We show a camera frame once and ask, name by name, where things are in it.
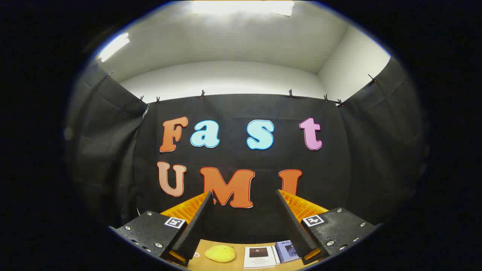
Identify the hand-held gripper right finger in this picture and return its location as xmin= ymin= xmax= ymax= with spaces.
xmin=276 ymin=189 xmax=379 ymax=266

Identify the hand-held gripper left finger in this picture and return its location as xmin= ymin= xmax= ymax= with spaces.
xmin=108 ymin=191 xmax=214 ymax=268

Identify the blue cover book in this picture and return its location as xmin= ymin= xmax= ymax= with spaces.
xmin=274 ymin=240 xmax=300 ymax=263

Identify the yellow round plush cushion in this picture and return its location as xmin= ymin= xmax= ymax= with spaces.
xmin=204 ymin=245 xmax=236 ymax=263

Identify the white portrait cover book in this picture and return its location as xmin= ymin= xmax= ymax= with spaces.
xmin=244 ymin=246 xmax=281 ymax=269

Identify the row of small black clips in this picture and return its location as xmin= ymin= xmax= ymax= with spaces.
xmin=107 ymin=71 xmax=378 ymax=108

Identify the ceiling light panel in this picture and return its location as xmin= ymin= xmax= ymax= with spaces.
xmin=192 ymin=0 xmax=295 ymax=17
xmin=98 ymin=33 xmax=130 ymax=62

